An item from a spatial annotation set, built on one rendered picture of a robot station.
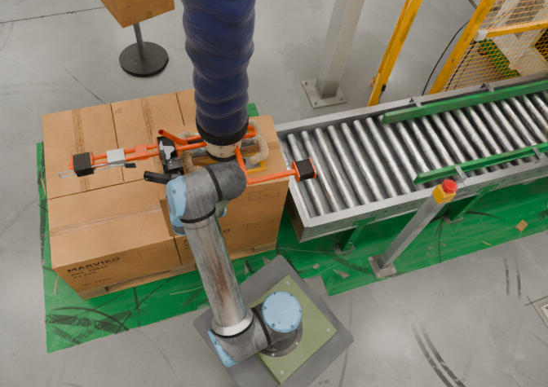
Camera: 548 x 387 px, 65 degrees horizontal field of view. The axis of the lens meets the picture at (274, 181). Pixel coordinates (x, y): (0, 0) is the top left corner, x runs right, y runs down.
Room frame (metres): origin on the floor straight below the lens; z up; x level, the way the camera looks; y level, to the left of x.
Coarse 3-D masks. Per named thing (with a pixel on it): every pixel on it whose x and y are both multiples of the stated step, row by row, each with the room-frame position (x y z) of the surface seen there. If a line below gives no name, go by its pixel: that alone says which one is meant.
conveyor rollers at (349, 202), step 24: (408, 120) 1.91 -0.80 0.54; (432, 120) 1.96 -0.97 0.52; (480, 120) 2.01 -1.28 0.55; (504, 120) 2.04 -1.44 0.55; (528, 120) 2.08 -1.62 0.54; (312, 144) 1.59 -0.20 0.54; (336, 144) 1.62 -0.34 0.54; (384, 144) 1.68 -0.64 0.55; (408, 144) 1.72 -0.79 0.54; (456, 144) 1.77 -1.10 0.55; (480, 144) 1.80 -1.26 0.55; (504, 144) 1.85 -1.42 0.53; (528, 144) 1.89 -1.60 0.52; (288, 168) 1.39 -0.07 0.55; (336, 168) 1.44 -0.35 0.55; (360, 168) 1.48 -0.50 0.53; (408, 168) 1.53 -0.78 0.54; (504, 168) 1.67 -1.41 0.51; (312, 192) 1.25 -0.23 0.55; (360, 192) 1.30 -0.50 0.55; (408, 192) 1.35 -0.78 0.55
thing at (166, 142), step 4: (160, 136) 1.08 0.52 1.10; (164, 136) 1.08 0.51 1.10; (156, 140) 1.05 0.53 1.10; (160, 140) 1.06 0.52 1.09; (164, 140) 1.07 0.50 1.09; (168, 140) 1.07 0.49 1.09; (172, 140) 1.07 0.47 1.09; (164, 144) 1.05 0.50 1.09; (168, 144) 1.05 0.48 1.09; (172, 144) 1.05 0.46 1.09; (176, 144) 1.05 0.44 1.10; (176, 148) 1.03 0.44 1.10; (160, 152) 1.00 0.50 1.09; (172, 152) 1.01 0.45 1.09; (176, 152) 1.02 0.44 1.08; (160, 156) 0.99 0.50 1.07; (172, 156) 1.01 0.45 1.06; (176, 156) 1.01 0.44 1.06; (160, 160) 0.99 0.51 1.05
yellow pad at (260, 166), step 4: (256, 152) 1.17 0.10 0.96; (244, 156) 1.13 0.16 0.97; (248, 156) 1.14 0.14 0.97; (236, 160) 1.11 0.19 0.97; (244, 160) 1.10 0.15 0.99; (248, 160) 1.12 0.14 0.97; (200, 164) 1.06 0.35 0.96; (204, 164) 1.06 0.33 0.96; (208, 164) 1.06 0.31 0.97; (212, 164) 1.06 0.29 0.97; (248, 164) 1.10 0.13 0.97; (252, 164) 1.10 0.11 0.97; (256, 164) 1.10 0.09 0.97; (260, 164) 1.11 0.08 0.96; (264, 164) 1.12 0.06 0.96; (248, 168) 1.07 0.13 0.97; (252, 168) 1.08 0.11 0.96; (256, 168) 1.08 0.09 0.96; (260, 168) 1.09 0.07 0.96; (264, 168) 1.09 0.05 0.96; (248, 172) 1.06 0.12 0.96; (252, 172) 1.06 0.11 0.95
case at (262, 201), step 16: (160, 128) 1.24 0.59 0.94; (176, 128) 1.25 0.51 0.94; (192, 128) 1.27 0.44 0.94; (272, 128) 1.35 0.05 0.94; (256, 144) 1.23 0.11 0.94; (272, 144) 1.25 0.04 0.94; (192, 160) 1.08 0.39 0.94; (208, 160) 1.10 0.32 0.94; (272, 160) 1.16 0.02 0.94; (256, 176) 1.05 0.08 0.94; (160, 192) 0.89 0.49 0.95; (256, 192) 1.01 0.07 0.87; (272, 192) 1.04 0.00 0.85; (240, 208) 0.98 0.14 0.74; (256, 208) 1.01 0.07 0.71; (272, 208) 1.04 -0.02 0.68; (224, 224) 0.95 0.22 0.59; (240, 224) 0.98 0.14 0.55
